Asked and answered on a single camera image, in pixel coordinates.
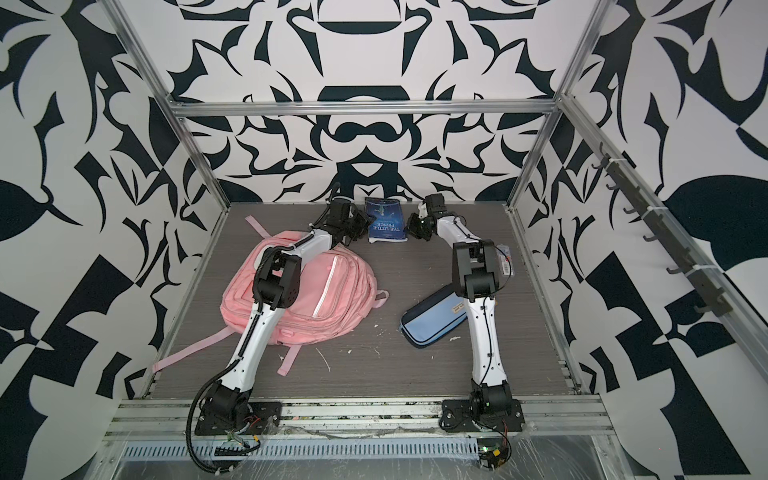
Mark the white perforated cable duct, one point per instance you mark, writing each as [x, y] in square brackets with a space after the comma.
[324, 449]

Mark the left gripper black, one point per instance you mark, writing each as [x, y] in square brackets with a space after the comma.
[361, 216]

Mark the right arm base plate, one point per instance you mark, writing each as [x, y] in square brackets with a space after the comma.
[462, 416]

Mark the aluminium front rail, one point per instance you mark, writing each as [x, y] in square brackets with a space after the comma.
[423, 416]

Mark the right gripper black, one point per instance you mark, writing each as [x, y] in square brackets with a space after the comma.
[411, 227]

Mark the blue pencil case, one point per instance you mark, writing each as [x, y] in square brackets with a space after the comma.
[433, 318]

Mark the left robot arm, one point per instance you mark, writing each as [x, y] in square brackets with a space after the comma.
[295, 288]

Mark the wall hook rack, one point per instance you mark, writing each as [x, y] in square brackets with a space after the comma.
[667, 231]

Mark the pink student backpack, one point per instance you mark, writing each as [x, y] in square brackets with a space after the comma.
[338, 289]

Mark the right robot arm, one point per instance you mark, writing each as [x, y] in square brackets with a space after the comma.
[476, 279]

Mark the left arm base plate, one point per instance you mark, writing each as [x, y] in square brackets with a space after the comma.
[253, 418]

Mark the blue Little Prince book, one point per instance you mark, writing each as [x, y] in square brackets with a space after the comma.
[388, 223]

